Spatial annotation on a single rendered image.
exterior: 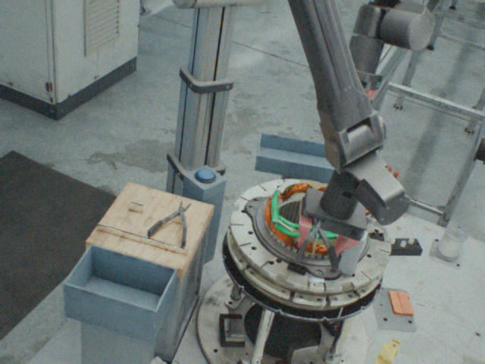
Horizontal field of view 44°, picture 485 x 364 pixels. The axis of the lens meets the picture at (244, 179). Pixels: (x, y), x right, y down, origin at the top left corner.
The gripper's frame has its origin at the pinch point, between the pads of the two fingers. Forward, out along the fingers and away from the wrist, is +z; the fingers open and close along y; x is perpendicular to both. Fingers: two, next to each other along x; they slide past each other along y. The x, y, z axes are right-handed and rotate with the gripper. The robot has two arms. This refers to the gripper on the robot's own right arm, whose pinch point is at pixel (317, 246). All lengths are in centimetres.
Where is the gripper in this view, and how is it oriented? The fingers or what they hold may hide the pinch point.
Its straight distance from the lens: 105.6
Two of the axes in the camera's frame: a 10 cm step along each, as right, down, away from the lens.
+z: -2.7, 7.6, 5.9
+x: 1.2, -5.8, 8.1
